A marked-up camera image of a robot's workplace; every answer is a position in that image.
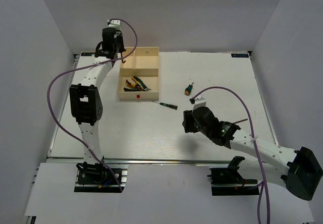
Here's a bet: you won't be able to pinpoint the small yellow-black pliers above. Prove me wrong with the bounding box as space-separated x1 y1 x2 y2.
126 80 136 88

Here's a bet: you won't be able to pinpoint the large yellow-black needle-nose pliers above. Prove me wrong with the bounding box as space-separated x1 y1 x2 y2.
129 77 141 90

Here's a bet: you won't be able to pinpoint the green handled cutters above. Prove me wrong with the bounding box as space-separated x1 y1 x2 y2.
124 76 151 92

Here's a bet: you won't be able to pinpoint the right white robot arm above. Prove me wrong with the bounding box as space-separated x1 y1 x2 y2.
182 106 322 201

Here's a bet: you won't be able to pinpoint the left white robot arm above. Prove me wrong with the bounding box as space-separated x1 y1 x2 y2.
69 26 125 164

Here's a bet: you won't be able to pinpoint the slim black green screwdriver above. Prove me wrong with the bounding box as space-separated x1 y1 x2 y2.
153 101 178 110

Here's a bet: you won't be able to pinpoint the stubby green orange screwdriver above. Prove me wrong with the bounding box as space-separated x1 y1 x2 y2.
185 82 194 96

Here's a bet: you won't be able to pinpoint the cream compartment tray box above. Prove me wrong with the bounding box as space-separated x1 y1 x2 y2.
117 47 159 101

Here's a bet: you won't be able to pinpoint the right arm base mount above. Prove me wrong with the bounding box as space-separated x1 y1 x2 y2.
208 156 259 196

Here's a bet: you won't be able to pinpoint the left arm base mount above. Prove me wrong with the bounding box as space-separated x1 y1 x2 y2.
74 162 127 193

